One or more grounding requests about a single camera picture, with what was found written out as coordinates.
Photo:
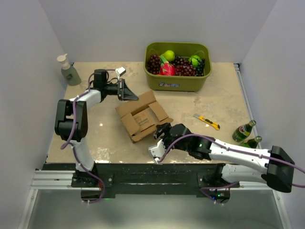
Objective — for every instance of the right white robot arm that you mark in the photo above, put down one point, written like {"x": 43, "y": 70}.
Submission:
{"x": 273, "y": 167}

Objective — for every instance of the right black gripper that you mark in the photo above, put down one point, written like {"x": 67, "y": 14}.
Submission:
{"x": 161, "y": 129}

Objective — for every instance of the yellow utility knife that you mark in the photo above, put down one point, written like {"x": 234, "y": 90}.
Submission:
{"x": 207, "y": 121}

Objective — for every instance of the green glass bottle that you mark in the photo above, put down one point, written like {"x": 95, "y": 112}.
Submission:
{"x": 243, "y": 131}
{"x": 252, "y": 143}

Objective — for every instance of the pink dragon fruit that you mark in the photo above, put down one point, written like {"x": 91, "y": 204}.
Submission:
{"x": 166, "y": 68}

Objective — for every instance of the aluminium frame rail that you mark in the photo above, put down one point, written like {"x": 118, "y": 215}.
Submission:
{"x": 62, "y": 180}

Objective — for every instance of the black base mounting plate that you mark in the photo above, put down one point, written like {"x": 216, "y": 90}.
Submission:
{"x": 200, "y": 180}

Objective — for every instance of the brown cardboard express box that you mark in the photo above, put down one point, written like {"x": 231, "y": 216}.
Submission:
{"x": 127, "y": 110}

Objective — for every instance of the grey pump soap bottle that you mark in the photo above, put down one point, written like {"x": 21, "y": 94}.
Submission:
{"x": 68, "y": 71}

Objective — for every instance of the black grape bunch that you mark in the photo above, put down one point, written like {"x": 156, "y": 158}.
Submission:
{"x": 200, "y": 67}

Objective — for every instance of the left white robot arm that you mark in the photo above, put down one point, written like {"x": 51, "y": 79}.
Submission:
{"x": 71, "y": 122}

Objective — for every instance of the green pear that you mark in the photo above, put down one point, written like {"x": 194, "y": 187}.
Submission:
{"x": 169, "y": 55}

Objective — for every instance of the green round fruit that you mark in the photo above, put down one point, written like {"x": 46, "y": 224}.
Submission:
{"x": 194, "y": 60}

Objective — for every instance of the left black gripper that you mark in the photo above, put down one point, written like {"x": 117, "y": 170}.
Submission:
{"x": 125, "y": 94}

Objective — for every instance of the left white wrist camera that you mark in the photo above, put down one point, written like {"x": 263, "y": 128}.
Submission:
{"x": 120, "y": 72}

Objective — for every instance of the dark red grape bunch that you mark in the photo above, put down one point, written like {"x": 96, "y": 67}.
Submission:
{"x": 154, "y": 64}

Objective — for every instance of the green plastic tub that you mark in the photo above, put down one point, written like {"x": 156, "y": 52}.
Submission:
{"x": 178, "y": 83}

